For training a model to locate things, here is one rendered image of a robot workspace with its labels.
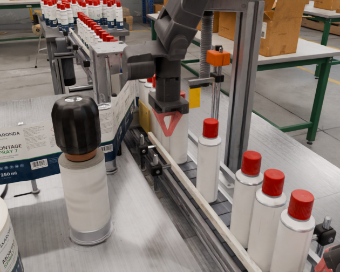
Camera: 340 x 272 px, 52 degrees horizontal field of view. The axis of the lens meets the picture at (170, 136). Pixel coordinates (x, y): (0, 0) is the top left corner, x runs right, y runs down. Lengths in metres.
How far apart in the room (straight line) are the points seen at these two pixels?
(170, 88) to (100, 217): 0.31
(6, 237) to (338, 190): 0.82
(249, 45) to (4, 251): 0.65
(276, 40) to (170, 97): 1.82
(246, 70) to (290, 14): 1.71
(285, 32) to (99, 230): 2.09
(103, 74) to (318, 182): 0.72
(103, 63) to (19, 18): 7.25
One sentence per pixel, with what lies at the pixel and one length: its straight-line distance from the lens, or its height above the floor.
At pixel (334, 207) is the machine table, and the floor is 0.83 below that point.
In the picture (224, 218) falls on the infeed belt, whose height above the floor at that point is 0.88.
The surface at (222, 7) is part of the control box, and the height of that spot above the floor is 1.29.
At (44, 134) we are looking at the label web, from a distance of 0.85.
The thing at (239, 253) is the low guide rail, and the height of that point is 0.91.
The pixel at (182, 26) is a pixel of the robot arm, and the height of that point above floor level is 1.28.
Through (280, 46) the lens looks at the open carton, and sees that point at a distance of 2.57.
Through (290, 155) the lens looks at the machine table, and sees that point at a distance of 1.18.
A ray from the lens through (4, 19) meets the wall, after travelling 8.35.
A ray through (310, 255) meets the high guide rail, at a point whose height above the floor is 0.96.
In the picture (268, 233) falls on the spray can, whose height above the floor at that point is 0.98.
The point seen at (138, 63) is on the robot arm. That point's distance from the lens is 0.73.
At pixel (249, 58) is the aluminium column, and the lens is 0.87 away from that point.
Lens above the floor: 1.40
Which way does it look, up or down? 28 degrees down
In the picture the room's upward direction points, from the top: straight up
